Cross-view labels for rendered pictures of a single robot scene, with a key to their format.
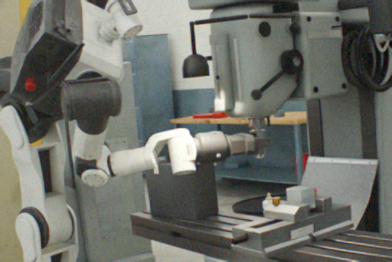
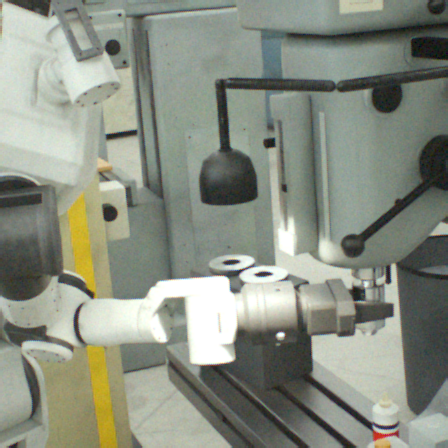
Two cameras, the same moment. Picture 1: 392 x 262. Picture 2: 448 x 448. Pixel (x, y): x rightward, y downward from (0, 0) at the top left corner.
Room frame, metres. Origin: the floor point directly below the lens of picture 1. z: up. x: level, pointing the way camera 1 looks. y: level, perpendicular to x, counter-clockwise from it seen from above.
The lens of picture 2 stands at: (0.77, -0.19, 1.71)
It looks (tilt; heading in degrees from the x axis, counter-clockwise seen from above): 16 degrees down; 16
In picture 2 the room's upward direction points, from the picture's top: 5 degrees counter-clockwise
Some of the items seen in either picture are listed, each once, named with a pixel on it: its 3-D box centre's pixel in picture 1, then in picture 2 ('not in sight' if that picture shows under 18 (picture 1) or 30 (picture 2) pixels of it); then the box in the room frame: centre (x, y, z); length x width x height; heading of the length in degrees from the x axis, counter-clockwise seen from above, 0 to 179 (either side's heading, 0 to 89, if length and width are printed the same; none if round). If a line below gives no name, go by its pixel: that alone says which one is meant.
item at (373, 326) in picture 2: (258, 143); (368, 306); (1.91, -0.07, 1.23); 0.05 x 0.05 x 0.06
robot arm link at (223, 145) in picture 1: (228, 146); (306, 311); (1.88, 0.02, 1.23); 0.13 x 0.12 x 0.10; 18
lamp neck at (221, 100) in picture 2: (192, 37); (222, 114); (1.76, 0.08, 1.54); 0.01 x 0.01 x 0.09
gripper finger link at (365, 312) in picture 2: (262, 142); (373, 312); (1.88, -0.08, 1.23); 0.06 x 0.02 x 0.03; 108
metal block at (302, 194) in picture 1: (301, 198); (437, 447); (1.79, -0.17, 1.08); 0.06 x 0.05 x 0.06; 37
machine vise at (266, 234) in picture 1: (294, 220); not in sight; (1.77, -0.14, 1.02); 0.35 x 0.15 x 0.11; 127
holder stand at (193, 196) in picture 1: (181, 186); (250, 316); (2.24, 0.20, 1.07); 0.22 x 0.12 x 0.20; 51
